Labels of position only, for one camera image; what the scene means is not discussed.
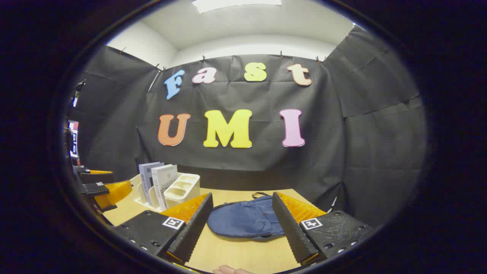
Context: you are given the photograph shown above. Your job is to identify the computer monitor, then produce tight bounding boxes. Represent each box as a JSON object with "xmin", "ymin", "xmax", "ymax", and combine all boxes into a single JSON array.
[{"xmin": 68, "ymin": 120, "xmax": 80, "ymax": 158}]

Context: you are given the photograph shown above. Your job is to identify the white bookshelf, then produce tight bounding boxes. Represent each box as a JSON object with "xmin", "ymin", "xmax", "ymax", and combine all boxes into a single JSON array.
[{"xmin": 129, "ymin": 172, "xmax": 201, "ymax": 212}]

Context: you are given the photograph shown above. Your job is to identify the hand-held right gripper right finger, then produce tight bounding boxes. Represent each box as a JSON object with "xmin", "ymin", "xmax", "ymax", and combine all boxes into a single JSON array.
[{"xmin": 272, "ymin": 192, "xmax": 371, "ymax": 267}]

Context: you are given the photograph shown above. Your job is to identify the ceiling light panel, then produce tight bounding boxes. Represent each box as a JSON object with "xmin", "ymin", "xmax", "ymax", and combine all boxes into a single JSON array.
[{"xmin": 191, "ymin": 0, "xmax": 282, "ymax": 14}]

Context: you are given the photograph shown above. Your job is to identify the grey-blue book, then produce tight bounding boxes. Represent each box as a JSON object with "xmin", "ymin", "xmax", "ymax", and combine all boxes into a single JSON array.
[{"xmin": 138, "ymin": 162, "xmax": 165, "ymax": 206}]

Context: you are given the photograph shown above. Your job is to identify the blue schoolbag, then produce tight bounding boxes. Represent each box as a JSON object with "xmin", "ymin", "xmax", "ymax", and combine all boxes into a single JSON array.
[{"xmin": 207, "ymin": 192, "xmax": 286, "ymax": 241}]

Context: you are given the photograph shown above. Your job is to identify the white book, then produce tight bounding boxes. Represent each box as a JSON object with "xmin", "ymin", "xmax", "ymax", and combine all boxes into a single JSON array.
[{"xmin": 151, "ymin": 164, "xmax": 178, "ymax": 210}]

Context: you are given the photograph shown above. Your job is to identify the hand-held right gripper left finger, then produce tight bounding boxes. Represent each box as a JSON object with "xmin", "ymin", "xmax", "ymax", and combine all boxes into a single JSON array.
[{"xmin": 113, "ymin": 192, "xmax": 213, "ymax": 266}]

